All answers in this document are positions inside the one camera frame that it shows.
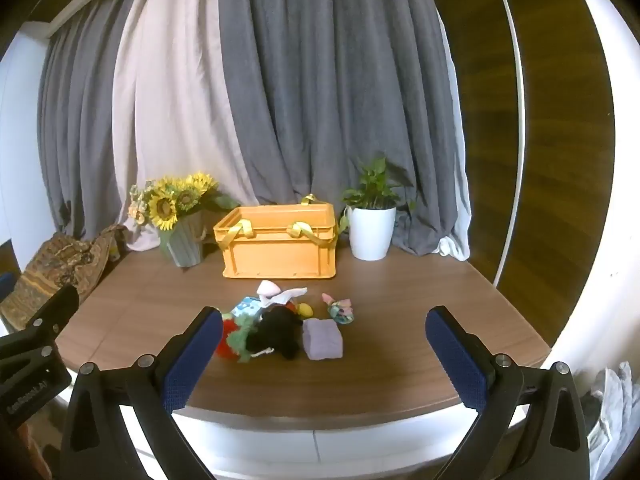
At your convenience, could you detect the orange plastic crate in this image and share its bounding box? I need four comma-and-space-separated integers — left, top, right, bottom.
213, 203, 338, 281

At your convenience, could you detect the white sheer curtain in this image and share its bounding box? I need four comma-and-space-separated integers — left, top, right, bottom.
437, 20, 473, 261

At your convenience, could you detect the floral knotted cloth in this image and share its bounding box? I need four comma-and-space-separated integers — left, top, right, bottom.
321, 292, 354, 326

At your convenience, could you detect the purple sponge block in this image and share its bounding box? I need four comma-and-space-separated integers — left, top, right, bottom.
302, 318, 346, 361

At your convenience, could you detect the green potted plant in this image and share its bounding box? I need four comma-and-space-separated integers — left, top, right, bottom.
339, 156, 417, 233

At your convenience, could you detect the brown patterned cushion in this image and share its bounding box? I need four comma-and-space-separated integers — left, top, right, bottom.
0, 225, 127, 332

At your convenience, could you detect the pale pink curtain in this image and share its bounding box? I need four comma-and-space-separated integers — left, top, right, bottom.
114, 0, 261, 253

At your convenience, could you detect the narrow grey curtain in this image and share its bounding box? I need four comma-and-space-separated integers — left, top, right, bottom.
37, 7, 153, 241

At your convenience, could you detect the blue printed tissue packet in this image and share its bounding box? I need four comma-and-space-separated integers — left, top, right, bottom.
231, 297, 266, 319

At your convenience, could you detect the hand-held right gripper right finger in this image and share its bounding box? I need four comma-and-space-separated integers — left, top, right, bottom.
425, 305, 591, 480

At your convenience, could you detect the wide grey curtain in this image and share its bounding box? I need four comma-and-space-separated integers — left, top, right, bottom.
219, 0, 471, 261

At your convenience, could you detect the sunflower bouquet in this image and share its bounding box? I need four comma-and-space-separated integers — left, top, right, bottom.
127, 171, 241, 235

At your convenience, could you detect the grey ribbed vase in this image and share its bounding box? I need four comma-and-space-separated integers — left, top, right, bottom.
159, 211, 206, 268

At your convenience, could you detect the white plant pot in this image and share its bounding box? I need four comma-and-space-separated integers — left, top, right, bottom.
346, 205, 397, 262

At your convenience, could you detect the white curved tube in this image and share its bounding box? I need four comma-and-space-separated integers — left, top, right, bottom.
485, 0, 527, 289

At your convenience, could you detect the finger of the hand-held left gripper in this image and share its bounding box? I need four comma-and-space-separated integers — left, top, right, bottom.
0, 285, 81, 350

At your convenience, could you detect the white crumpled cloth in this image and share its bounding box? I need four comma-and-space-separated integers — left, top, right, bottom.
586, 360, 640, 480

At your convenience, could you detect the white tissue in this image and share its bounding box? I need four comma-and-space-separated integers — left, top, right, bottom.
256, 280, 308, 309

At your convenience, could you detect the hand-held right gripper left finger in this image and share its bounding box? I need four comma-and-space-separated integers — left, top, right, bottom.
57, 305, 224, 480

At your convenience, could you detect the red plush with green leaves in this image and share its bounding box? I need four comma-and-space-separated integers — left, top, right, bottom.
215, 312, 262, 364

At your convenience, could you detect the black plush toy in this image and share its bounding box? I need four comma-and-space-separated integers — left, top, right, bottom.
246, 306, 306, 361

